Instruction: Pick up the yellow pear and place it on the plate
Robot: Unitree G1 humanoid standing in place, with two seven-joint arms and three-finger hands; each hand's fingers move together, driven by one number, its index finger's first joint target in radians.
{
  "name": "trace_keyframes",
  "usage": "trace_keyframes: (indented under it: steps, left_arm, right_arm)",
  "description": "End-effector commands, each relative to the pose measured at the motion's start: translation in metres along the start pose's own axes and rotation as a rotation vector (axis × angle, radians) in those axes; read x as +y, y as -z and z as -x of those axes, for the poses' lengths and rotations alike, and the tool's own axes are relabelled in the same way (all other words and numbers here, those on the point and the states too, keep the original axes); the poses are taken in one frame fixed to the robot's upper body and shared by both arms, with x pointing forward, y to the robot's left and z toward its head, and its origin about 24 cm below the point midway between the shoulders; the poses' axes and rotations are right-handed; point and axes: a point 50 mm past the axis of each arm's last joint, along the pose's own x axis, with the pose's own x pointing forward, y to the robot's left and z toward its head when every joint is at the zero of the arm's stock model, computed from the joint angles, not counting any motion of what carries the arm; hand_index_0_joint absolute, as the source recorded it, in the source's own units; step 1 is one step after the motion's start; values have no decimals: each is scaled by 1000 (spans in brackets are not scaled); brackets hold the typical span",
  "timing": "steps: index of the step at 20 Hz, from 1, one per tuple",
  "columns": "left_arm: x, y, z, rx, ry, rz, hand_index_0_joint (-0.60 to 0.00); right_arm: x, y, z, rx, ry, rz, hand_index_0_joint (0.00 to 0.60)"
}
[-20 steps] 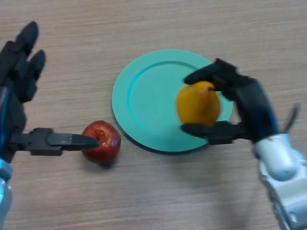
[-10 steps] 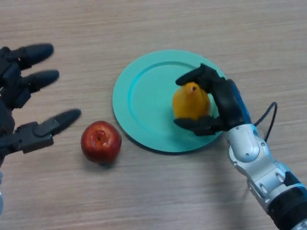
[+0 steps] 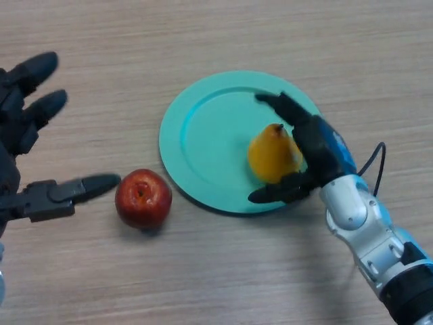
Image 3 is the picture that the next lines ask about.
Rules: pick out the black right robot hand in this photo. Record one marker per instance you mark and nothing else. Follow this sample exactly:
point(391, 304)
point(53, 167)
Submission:
point(321, 149)

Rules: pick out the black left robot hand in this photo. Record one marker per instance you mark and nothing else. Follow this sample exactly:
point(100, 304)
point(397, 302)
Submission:
point(13, 132)

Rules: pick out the yellow pear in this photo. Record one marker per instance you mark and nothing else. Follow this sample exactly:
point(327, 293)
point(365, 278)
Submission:
point(270, 155)

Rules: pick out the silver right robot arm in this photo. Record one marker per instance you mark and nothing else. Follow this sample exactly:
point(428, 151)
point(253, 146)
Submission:
point(352, 210)

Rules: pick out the green round plate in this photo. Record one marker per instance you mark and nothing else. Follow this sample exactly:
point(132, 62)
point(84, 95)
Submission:
point(216, 149)

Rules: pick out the red apple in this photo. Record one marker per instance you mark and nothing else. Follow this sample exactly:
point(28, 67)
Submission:
point(143, 199)

